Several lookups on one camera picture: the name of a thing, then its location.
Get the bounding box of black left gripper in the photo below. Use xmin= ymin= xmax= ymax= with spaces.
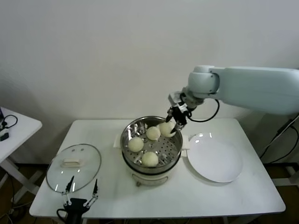
xmin=61 ymin=175 xmax=99 ymax=224

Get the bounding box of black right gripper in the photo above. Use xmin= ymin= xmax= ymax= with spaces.
xmin=165 ymin=105 xmax=188 ymax=135

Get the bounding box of white steamed baozi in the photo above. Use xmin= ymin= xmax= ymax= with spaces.
xmin=146 ymin=126 xmax=162 ymax=141
xmin=128 ymin=137 xmax=144 ymax=153
xmin=141 ymin=151 xmax=159 ymax=168
xmin=158 ymin=122 xmax=176 ymax=138

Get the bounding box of perforated steel steamer basket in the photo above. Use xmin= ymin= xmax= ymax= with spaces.
xmin=120 ymin=116 xmax=183 ymax=169

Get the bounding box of white round plate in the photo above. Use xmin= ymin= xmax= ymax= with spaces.
xmin=186 ymin=132 xmax=243 ymax=183

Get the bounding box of white electric cooker pot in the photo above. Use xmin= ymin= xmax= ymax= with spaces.
xmin=113 ymin=133 xmax=190 ymax=188

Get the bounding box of white side table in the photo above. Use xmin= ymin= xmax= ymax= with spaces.
xmin=0 ymin=106 xmax=43 ymax=204

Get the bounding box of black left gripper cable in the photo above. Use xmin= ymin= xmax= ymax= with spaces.
xmin=57 ymin=208 xmax=69 ymax=221

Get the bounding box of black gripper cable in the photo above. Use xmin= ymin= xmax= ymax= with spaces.
xmin=57 ymin=208 xmax=69 ymax=221
xmin=186 ymin=98 xmax=221 ymax=123

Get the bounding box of glass lid with white handle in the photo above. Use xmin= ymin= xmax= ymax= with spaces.
xmin=45 ymin=144 xmax=102 ymax=195

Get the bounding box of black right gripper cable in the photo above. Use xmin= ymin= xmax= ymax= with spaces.
xmin=186 ymin=98 xmax=221 ymax=123

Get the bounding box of black looped cable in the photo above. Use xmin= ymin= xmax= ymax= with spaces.
xmin=0 ymin=114 xmax=18 ymax=129

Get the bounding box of black power cable with adapter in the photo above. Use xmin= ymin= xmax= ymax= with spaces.
xmin=258 ymin=115 xmax=299 ymax=164

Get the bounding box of black metal frame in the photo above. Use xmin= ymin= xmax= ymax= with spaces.
xmin=285 ymin=162 xmax=299 ymax=188

